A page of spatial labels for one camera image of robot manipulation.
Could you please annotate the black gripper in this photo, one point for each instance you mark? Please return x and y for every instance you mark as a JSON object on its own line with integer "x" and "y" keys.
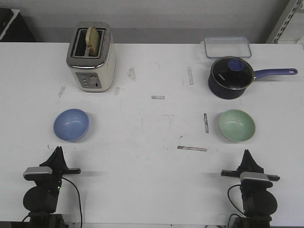
{"x": 50, "y": 178}
{"x": 254, "y": 167}

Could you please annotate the blue bowl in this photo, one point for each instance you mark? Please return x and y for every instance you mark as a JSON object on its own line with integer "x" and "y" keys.
{"x": 71, "y": 125}

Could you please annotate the green bowl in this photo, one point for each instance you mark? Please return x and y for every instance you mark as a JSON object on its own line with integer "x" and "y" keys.
{"x": 236, "y": 125}

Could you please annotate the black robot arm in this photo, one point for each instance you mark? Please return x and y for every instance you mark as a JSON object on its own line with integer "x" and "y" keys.
{"x": 41, "y": 200}
{"x": 258, "y": 203}

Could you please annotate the dark blue saucepan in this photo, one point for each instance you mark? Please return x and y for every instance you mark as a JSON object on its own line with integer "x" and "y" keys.
{"x": 228, "y": 94}

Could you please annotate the glass pot lid blue knob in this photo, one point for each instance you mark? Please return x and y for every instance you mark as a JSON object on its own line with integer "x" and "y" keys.
{"x": 232, "y": 73}

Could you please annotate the cream and steel toaster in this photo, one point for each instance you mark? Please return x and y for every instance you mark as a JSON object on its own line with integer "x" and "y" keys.
{"x": 93, "y": 74}

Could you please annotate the clear plastic food container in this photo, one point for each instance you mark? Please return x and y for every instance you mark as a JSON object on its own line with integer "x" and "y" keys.
{"x": 216, "y": 47}

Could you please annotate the bread slice in toaster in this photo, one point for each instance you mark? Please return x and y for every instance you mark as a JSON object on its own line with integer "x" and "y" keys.
{"x": 92, "y": 39}

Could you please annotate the black box background left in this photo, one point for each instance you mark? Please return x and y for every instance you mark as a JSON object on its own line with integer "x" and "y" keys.
{"x": 13, "y": 27}

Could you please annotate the white perforated shelf upright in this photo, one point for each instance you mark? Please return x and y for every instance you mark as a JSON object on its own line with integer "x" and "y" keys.
{"x": 289, "y": 28}

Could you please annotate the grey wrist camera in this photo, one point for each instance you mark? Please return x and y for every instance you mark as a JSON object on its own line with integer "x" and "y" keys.
{"x": 255, "y": 180}
{"x": 37, "y": 173}

